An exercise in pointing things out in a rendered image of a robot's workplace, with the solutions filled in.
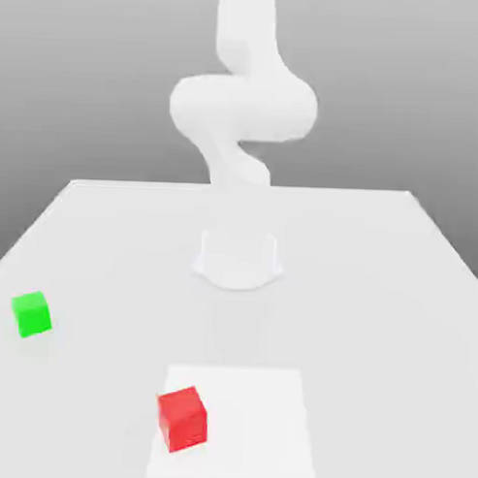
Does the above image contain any small green cube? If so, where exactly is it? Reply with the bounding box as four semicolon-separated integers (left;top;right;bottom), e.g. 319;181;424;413
9;289;55;340

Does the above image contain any small red cube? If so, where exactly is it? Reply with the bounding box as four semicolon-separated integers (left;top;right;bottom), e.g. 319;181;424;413
155;384;210;455

